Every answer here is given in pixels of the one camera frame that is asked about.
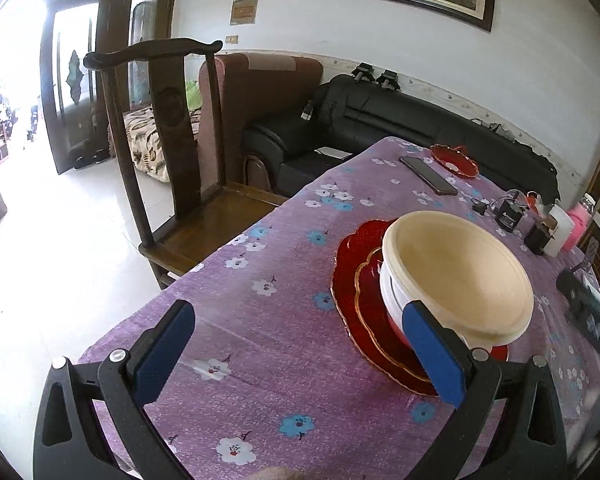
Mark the small red plate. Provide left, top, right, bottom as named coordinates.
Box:
left=354, top=247, right=510, bottom=383

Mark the black smartphone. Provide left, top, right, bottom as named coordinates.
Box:
left=399, top=156, right=459, bottom=196

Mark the white paper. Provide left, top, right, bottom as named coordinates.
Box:
left=314, top=146, right=353, bottom=161

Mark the cream bowl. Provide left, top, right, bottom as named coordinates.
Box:
left=381, top=211, right=535, bottom=348

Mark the purple floral tablecloth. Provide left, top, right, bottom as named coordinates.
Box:
left=77, top=136, right=600, bottom=480

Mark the white plastic jar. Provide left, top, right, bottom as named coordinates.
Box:
left=545, top=205, right=576, bottom=256

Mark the leaf patterned blanket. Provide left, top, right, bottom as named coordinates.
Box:
left=122, top=107, right=203, bottom=183

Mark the red glass dish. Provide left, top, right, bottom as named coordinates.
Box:
left=430, top=144, right=481, bottom=179

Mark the large red plate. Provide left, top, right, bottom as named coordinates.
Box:
left=330, top=218, right=481, bottom=398

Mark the dark wooden chair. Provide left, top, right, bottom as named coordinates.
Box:
left=82, top=37, right=291, bottom=291

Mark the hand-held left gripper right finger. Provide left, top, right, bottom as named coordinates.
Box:
left=401, top=300, right=568, bottom=480

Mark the black leather sofa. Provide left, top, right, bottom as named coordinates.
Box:
left=242, top=74, right=561, bottom=201

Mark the black charger block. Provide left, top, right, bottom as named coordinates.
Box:
left=495, top=200, right=528, bottom=233

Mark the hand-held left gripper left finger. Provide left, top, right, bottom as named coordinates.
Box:
left=32, top=300, right=197, bottom=480

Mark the pink container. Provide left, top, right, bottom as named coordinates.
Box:
left=562, top=205, right=593, bottom=253

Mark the wooden wall plaque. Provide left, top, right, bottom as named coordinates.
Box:
left=229, top=0, right=259, bottom=26

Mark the brown armchair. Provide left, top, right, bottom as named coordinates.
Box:
left=197, top=51, right=325, bottom=196

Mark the wooden glass door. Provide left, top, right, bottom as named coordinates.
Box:
left=40, top=0, right=181, bottom=176

